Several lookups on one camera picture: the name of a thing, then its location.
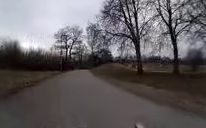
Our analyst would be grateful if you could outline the distant row of trees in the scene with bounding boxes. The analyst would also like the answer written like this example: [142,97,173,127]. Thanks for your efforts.
[112,54,206,66]

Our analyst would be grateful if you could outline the thin pole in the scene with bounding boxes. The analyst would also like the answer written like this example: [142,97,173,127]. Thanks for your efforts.
[59,44,64,72]

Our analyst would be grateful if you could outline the grass field with mound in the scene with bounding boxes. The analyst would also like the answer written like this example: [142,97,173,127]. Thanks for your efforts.
[90,62,206,116]

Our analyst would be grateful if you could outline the robot's own part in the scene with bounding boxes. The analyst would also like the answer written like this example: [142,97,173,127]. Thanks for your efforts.
[134,121,146,128]

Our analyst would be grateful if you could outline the large bare tree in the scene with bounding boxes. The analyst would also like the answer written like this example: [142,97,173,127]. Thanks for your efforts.
[99,0,159,76]
[150,0,206,75]

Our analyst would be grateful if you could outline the brownish grass verge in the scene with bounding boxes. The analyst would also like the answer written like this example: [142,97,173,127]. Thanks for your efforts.
[0,69,63,101]

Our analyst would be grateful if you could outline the dark wood of bare trees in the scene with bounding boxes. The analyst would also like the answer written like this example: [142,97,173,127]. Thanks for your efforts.
[0,38,79,72]

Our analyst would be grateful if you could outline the grey asphalt path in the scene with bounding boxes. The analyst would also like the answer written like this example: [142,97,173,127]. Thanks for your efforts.
[0,69,206,128]

